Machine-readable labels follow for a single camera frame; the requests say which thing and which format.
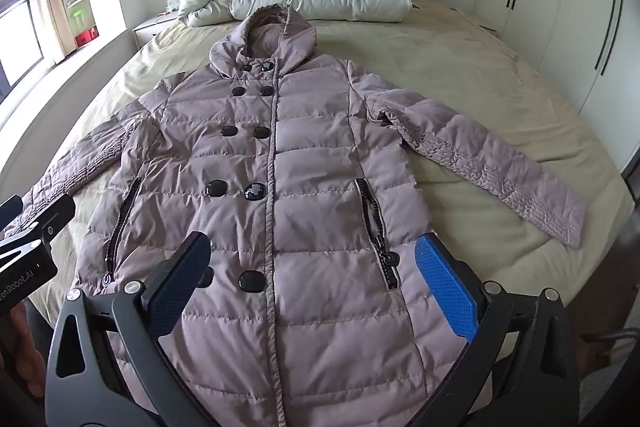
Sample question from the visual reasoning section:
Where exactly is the white nightstand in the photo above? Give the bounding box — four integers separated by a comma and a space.
132, 9, 185, 48

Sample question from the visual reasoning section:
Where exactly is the white wardrobe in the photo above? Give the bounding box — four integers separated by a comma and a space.
479, 0, 640, 175

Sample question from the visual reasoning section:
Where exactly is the mauve quilted hooded coat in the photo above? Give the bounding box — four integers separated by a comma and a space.
0, 4, 590, 427

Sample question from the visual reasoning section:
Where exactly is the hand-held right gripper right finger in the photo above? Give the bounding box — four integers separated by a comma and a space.
414, 232, 592, 427

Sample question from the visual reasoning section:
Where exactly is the bed with beige sheet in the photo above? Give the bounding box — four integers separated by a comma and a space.
0, 0, 637, 427

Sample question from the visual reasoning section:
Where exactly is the person's left hand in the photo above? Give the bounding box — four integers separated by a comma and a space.
0, 304, 47, 408

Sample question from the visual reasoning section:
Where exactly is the dark framed window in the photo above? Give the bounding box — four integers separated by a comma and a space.
0, 0, 47, 108

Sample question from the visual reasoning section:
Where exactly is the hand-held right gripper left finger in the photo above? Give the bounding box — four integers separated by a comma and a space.
44, 231, 221, 427

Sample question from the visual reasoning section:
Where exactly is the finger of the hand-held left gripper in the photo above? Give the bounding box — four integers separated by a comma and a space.
0, 195, 24, 235
0, 195, 77, 255

